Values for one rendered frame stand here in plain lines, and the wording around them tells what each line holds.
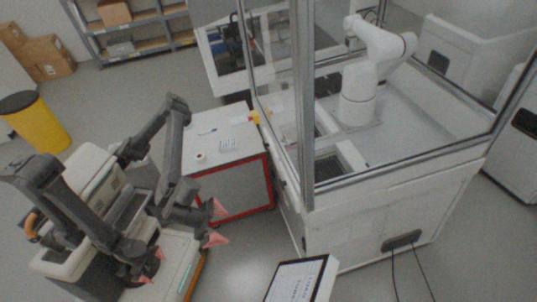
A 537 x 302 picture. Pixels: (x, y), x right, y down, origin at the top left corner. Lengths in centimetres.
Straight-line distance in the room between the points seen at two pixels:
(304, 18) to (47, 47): 514
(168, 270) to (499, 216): 242
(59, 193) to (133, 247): 32
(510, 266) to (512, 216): 42
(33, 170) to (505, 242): 269
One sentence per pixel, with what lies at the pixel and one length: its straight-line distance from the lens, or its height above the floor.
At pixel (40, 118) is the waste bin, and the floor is 46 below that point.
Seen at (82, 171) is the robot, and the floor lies 135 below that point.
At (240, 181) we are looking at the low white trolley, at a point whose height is 51.
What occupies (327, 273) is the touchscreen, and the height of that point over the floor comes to 119.
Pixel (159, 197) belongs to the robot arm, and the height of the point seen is 147.
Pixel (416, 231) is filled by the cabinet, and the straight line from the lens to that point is 215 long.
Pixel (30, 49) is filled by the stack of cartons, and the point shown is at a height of 49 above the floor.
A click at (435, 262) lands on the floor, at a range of 248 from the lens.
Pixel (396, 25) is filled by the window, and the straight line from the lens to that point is 99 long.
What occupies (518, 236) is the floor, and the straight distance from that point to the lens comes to 282.
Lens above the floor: 213
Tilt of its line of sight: 44 degrees down
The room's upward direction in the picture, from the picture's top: 10 degrees counter-clockwise
